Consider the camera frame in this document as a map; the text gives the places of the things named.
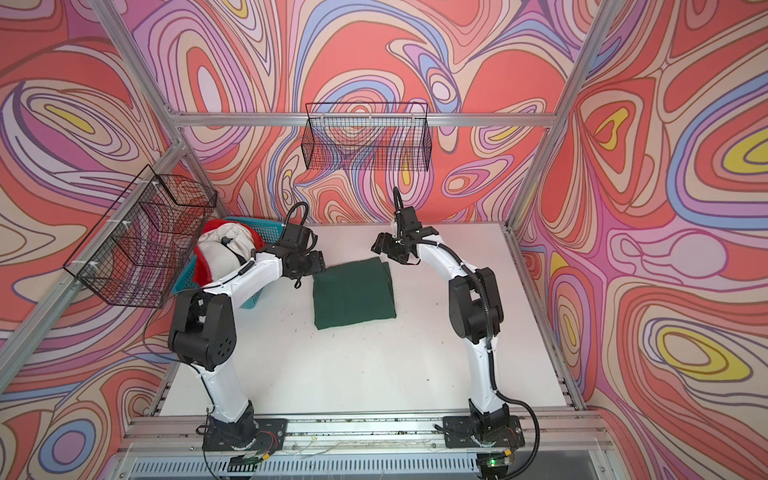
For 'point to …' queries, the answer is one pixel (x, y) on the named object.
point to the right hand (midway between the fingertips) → (382, 255)
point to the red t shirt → (199, 276)
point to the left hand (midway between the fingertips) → (320, 262)
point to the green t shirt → (353, 292)
